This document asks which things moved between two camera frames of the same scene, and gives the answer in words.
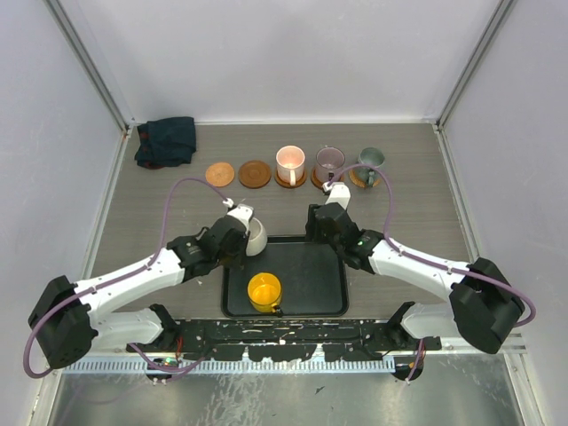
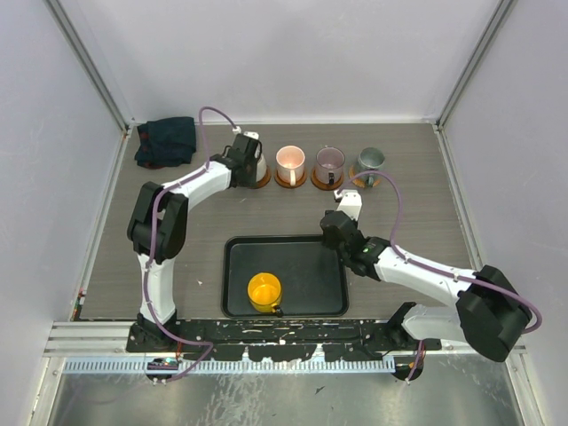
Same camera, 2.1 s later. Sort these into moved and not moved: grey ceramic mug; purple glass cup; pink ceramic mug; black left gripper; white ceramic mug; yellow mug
Moved: white ceramic mug; black left gripper
Not moved: yellow mug; purple glass cup; grey ceramic mug; pink ceramic mug
